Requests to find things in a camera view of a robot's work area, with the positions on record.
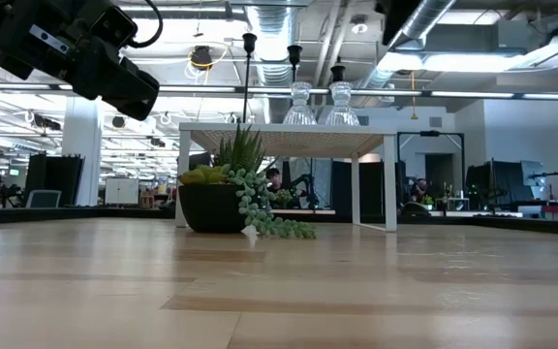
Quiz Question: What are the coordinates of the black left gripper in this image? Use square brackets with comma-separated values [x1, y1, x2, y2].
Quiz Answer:
[0, 0, 162, 122]

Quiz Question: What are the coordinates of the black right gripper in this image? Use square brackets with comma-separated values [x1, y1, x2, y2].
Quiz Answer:
[377, 0, 423, 48]

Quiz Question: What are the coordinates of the white pillar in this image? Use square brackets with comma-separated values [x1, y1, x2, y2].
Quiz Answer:
[61, 96, 104, 207]

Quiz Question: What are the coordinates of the white cabinet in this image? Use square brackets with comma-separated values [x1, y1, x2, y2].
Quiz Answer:
[104, 177, 140, 206]

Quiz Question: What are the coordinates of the black partition screen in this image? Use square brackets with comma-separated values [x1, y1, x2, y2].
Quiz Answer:
[24, 153, 85, 207]

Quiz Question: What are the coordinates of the white perforated metal shelf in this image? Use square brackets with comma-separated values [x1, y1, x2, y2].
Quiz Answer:
[174, 121, 399, 233]

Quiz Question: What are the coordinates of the succulent plant in black pot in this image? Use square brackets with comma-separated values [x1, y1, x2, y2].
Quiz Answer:
[177, 124, 318, 240]

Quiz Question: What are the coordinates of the person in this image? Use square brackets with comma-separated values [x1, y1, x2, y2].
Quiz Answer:
[263, 167, 293, 209]
[408, 177, 433, 205]

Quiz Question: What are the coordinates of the black background monitor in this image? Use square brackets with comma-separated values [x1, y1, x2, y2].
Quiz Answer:
[465, 159, 546, 206]

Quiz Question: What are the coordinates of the silver ventilation duct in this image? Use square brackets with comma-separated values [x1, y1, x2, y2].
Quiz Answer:
[359, 0, 457, 94]
[244, 0, 302, 123]

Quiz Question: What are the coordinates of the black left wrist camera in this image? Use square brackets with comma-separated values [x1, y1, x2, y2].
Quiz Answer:
[25, 21, 75, 59]

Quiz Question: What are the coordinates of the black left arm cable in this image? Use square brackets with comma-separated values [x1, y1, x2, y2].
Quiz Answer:
[127, 0, 165, 49]

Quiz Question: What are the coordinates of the black ceiling-mounted camera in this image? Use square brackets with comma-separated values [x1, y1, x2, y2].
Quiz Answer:
[190, 45, 214, 72]

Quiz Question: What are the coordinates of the black rectangular stand frame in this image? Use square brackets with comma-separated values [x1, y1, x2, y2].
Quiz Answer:
[396, 129, 467, 205]

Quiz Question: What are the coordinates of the black aluminium table frame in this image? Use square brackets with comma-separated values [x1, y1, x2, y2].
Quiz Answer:
[0, 206, 558, 238]

